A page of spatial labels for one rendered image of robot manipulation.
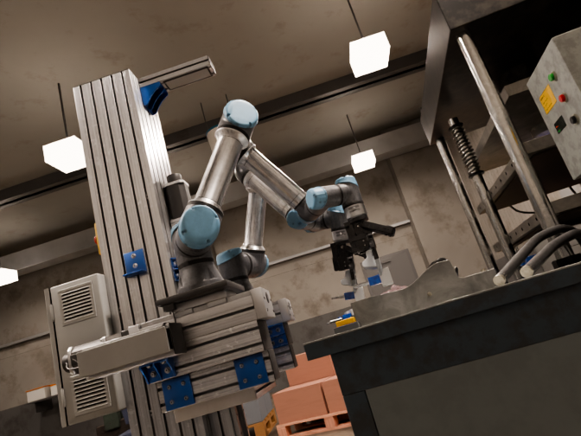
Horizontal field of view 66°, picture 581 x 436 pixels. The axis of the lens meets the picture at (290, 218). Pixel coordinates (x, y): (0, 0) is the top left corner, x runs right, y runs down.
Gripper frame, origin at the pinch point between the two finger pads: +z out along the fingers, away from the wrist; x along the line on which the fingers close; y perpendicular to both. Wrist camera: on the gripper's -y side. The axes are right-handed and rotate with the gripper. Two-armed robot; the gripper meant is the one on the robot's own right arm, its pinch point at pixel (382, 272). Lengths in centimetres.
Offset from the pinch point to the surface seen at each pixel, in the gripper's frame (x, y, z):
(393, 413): 50, 7, 34
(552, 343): 50, -28, 29
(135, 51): -310, 213, -400
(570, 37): 13, -77, -50
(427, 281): -10.1, -13.5, 6.7
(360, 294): -26.6, 11.2, 3.1
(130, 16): -257, 185, -400
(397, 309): -10.1, -0.6, 12.7
